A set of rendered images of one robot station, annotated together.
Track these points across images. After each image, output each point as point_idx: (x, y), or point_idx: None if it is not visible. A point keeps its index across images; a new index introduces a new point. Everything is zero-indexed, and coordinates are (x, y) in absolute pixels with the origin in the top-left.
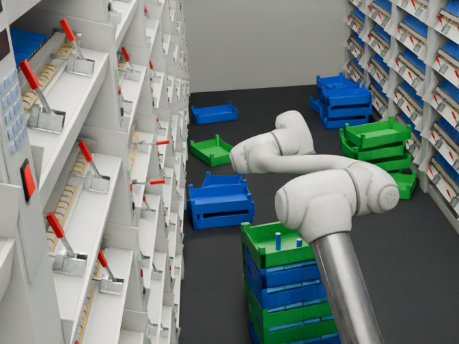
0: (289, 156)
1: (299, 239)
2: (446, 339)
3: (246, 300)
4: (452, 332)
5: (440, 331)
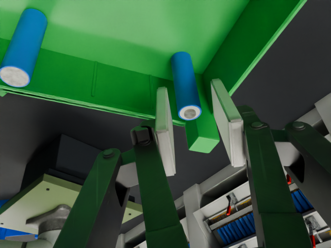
0: None
1: (13, 82)
2: (297, 26)
3: None
4: (319, 21)
5: (314, 9)
